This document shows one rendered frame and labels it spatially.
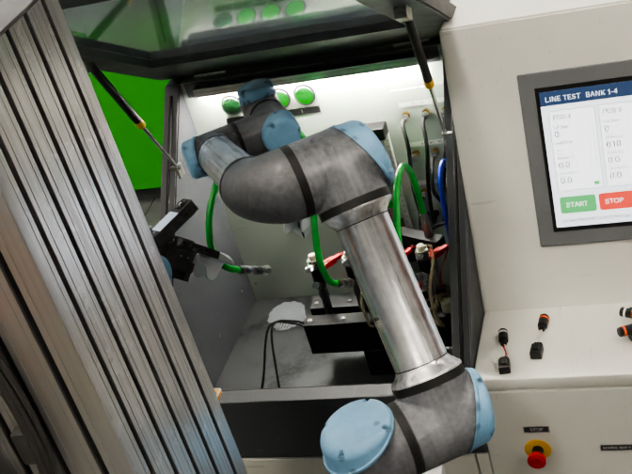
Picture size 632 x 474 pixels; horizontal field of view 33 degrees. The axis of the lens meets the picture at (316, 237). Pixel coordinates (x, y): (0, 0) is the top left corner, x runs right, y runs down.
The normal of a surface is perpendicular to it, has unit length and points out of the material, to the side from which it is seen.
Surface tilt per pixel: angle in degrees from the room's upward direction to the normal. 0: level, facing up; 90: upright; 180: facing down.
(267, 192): 68
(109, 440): 90
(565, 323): 0
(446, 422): 55
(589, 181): 76
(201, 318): 90
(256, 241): 90
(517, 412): 90
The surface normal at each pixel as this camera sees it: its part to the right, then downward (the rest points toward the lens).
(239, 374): -0.26, -0.83
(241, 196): -0.73, 0.23
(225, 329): 0.94, -0.09
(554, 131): -0.29, 0.33
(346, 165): 0.14, -0.09
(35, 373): -0.16, 0.54
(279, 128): 0.32, 0.42
